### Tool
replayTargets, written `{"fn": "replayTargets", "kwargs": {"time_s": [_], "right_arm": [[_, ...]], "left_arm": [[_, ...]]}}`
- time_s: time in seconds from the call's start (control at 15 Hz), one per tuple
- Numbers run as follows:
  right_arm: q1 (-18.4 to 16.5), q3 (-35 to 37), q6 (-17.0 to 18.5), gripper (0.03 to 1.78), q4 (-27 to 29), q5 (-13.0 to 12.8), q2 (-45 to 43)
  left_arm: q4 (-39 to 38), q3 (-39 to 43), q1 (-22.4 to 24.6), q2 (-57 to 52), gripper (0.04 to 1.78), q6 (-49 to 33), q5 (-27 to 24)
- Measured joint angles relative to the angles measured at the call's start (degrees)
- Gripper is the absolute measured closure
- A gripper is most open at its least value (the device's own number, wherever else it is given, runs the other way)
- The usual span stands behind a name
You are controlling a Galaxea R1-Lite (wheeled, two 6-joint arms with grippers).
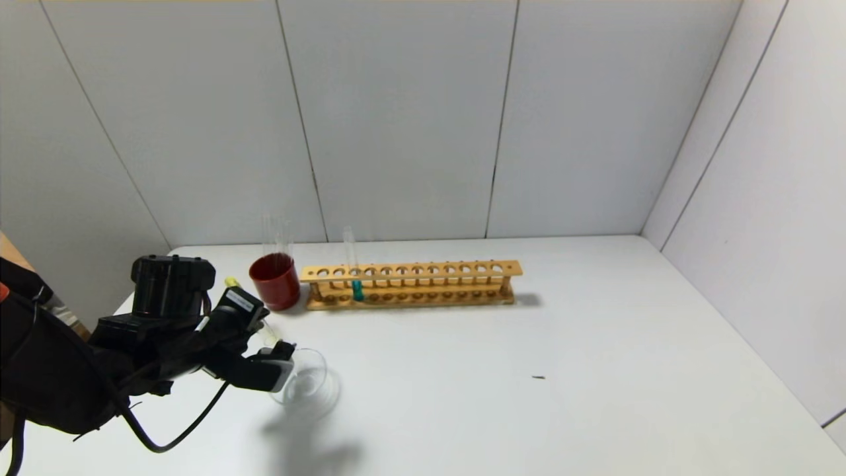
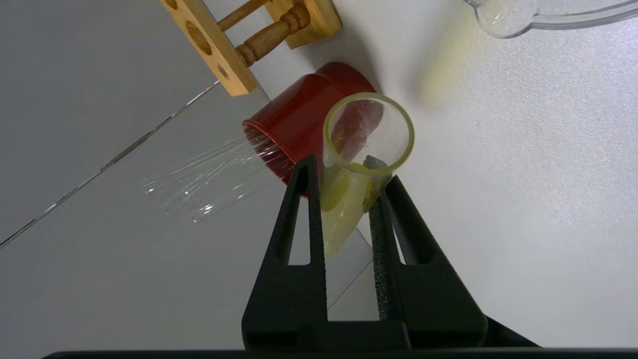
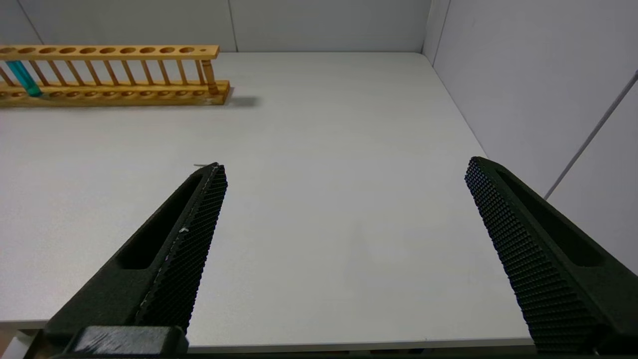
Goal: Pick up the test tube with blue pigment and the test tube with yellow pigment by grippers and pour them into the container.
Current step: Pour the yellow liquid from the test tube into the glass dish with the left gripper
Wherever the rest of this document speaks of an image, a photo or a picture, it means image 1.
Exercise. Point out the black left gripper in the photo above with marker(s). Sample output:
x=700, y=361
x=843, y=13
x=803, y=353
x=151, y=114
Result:
x=240, y=303

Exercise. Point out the yellow pigment glass test tube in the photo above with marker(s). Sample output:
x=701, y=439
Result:
x=231, y=282

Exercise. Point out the blue pigment glass test tube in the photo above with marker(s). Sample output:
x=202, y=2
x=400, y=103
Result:
x=357, y=291

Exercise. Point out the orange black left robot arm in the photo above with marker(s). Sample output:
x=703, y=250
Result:
x=59, y=377

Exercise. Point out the clear empty test tube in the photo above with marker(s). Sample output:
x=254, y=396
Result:
x=269, y=235
x=286, y=235

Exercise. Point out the wooden test tube rack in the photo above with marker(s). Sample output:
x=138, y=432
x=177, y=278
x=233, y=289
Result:
x=517, y=268

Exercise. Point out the red plastic cup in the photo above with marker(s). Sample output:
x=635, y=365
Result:
x=277, y=291

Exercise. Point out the clear glass beaker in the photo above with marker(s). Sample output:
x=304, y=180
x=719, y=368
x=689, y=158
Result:
x=314, y=390

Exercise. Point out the grey white sneaker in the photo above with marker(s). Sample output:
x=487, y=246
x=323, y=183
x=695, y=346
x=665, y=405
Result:
x=56, y=307

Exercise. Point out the black trousers of person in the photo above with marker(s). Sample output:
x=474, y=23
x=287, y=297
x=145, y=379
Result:
x=23, y=277

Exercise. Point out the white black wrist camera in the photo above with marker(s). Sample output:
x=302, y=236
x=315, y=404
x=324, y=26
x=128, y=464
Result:
x=264, y=373

